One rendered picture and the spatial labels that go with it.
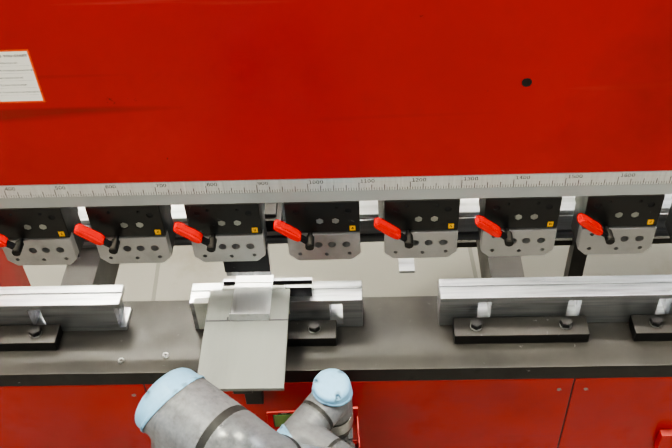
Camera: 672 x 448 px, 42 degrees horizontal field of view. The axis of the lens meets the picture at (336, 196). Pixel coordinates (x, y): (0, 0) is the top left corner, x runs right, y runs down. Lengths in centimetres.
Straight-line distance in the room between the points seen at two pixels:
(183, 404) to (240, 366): 54
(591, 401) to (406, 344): 45
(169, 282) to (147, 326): 128
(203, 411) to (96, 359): 81
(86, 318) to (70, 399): 19
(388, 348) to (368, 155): 53
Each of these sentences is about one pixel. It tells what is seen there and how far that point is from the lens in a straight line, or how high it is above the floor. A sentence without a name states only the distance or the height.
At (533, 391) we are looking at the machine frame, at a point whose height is 78.
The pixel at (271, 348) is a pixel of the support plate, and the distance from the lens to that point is 188.
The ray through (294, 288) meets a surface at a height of 100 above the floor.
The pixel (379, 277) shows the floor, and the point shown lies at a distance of 332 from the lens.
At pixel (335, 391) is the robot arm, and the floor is 108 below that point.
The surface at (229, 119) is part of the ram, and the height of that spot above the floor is 150.
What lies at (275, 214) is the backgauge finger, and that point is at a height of 103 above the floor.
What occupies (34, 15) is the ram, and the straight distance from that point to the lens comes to 157.
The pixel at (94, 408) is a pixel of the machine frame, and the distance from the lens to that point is 220.
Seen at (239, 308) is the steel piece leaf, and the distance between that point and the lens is 196.
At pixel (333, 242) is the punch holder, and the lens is 185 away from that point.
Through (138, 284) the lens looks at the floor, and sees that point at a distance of 342.
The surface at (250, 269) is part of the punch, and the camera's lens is 195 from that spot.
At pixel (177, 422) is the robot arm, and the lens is 133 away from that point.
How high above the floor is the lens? 250
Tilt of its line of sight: 43 degrees down
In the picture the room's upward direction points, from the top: 3 degrees counter-clockwise
